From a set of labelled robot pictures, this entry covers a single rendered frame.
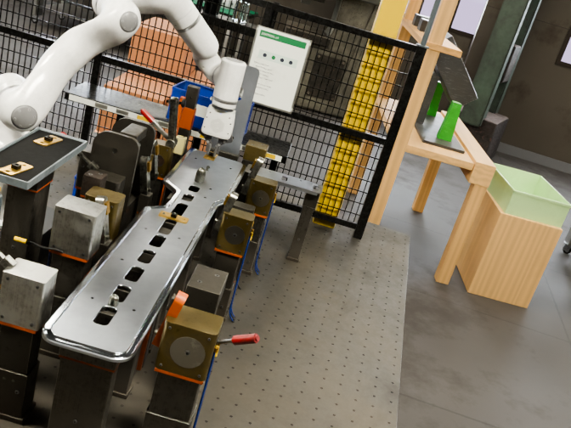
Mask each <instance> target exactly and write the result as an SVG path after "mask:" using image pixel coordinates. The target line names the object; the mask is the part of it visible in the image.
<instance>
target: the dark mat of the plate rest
mask: <svg viewBox="0 0 571 428"><path fill-rule="evenodd" d="M50 135H53V136H55V137H58V138H62V139H63V141H61V142H58V143H56V144H51V145H49V146H41V145H40V144H35V143H33V141H34V140H37V139H39V138H44V137H45V136H50ZM81 144H83V142H79V141H76V140H74V139H70V138H65V137H62V136H60V135H56V134H53V133H51V132H45V131H42V130H38V131H36V132H34V133H33V134H31V135H29V136H28V137H26V138H23V139H22V140H20V141H19V142H17V143H15V144H13V145H11V146H9V147H7V148H6V149H4V150H2V151H0V168H2V167H5V166H10V165H11V164H13V163H18V162H24V163H26V164H28V165H30V166H33V168H32V169H30V170H28V171H25V172H21V173H18V174H16V175H13V176H9V177H14V178H17V179H19V180H23V181H26V182H28V181H30V180H31V179H33V178H34V177H35V176H36V175H38V174H39V173H41V172H43V171H44V170H45V169H47V168H48V167H50V166H51V165H53V163H55V162H56V161H58V160H60V159H61V158H63V157H64V156H65V155H67V154H69V153H70V152H71V151H72V150H74V149H75V148H77V147H78V146H80V145H81ZM0 174H3V175H5V176H8V175H7V174H4V173H2V172H0Z"/></svg>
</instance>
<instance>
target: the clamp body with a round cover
mask: <svg viewBox="0 0 571 428"><path fill-rule="evenodd" d="M97 195H104V196H107V197H108V201H109V202H110V213H109V236H110V239H112V243H113V240H114V238H115V237H116V236H117V235H118V231H119V227H120V223H121V219H122V211H123V206H124V202H125V198H126V195H124V194H121V193H118V192H115V191H112V190H109V189H104V188H101V187H98V186H93V187H92V188H91V189H90V190H89V191H88V192H87V193H86V194H85V200H90V201H92V202H95V199H96V197H97Z"/></svg>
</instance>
